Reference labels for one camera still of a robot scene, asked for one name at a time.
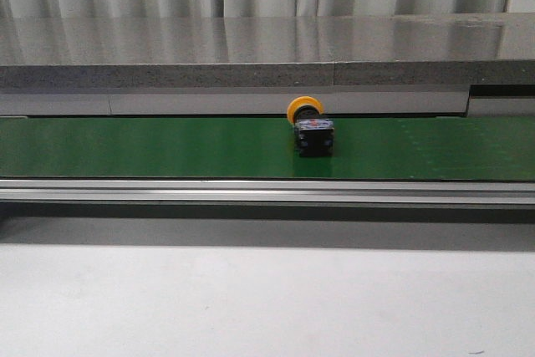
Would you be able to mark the grey stone counter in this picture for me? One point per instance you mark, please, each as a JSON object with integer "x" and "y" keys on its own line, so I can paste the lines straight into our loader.
{"x": 458, "y": 64}

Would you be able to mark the yellow push button switch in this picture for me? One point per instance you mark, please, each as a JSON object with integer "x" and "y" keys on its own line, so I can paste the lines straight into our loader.
{"x": 313, "y": 130}

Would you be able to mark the green conveyor belt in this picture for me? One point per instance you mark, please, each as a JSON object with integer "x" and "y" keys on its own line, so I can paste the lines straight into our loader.
{"x": 407, "y": 149}

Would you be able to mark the aluminium conveyor side rail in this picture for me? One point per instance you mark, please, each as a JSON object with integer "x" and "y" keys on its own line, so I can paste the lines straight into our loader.
{"x": 410, "y": 193}

